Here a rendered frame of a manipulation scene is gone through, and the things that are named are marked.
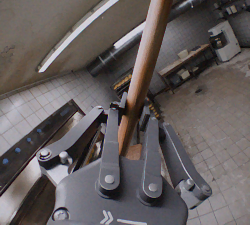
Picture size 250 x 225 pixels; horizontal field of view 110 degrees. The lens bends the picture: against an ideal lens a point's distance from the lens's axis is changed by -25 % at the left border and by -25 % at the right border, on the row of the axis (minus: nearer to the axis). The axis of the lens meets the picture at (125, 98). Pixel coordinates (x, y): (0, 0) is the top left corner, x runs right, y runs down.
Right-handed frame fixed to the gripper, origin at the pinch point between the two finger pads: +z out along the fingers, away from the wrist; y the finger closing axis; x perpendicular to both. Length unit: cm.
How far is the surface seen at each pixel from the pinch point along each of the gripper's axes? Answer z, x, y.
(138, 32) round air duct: 289, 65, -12
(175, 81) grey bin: 433, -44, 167
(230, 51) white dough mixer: 393, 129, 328
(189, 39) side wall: 502, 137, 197
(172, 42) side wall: 501, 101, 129
